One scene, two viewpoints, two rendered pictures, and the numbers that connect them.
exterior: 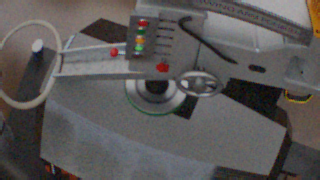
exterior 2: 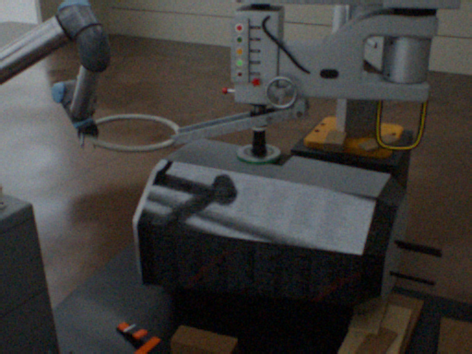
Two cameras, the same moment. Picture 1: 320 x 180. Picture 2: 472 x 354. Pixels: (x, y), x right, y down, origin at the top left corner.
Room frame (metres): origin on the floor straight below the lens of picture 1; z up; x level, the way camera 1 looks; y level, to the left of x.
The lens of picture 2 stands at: (-1.50, -0.48, 1.91)
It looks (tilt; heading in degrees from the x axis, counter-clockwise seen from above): 25 degrees down; 14
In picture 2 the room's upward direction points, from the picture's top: 1 degrees counter-clockwise
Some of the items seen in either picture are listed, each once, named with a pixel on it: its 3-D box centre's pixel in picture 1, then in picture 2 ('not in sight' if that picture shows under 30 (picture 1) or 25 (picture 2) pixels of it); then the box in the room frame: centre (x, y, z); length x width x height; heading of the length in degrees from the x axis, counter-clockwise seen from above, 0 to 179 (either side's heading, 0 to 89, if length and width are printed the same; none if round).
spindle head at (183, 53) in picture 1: (193, 22); (277, 57); (1.05, -0.07, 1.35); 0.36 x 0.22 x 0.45; 93
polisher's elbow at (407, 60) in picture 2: (314, 57); (407, 56); (1.07, -0.64, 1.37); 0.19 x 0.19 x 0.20
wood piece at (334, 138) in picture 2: not in sight; (335, 141); (1.45, -0.34, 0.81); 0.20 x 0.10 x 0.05; 176
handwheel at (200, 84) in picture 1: (200, 73); (281, 90); (0.93, -0.11, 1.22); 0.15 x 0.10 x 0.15; 93
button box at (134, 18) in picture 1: (141, 35); (240, 51); (0.93, 0.08, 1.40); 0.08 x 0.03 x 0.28; 93
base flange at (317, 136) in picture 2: not in sight; (354, 135); (1.69, -0.44, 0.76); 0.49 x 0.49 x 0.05; 78
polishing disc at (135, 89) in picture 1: (156, 84); (258, 152); (1.04, 0.01, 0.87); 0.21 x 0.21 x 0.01
